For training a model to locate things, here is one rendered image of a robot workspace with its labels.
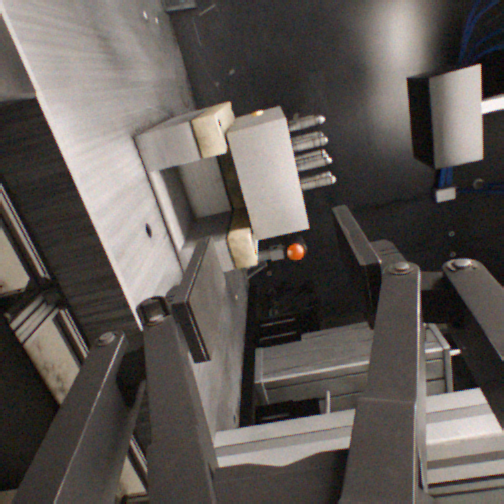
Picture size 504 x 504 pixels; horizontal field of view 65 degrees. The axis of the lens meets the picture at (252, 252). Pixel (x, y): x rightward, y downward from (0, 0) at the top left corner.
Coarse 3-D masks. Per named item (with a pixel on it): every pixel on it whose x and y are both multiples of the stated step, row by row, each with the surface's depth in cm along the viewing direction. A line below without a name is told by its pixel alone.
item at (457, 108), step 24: (432, 72) 38; (456, 72) 35; (480, 72) 35; (408, 96) 41; (432, 96) 36; (456, 96) 36; (480, 96) 36; (432, 120) 36; (456, 120) 36; (480, 120) 36; (432, 144) 38; (456, 144) 37; (480, 144) 37; (432, 168) 39
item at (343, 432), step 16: (432, 416) 31; (448, 416) 30; (464, 416) 30; (320, 432) 32; (336, 432) 32; (224, 448) 33; (240, 448) 33; (256, 448) 32; (272, 448) 32; (432, 464) 30; (448, 464) 29
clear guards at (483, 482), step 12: (456, 480) 30; (468, 480) 30; (480, 480) 30; (492, 480) 30; (432, 492) 31; (444, 492) 31; (456, 492) 31; (468, 492) 31; (480, 492) 31; (492, 492) 31
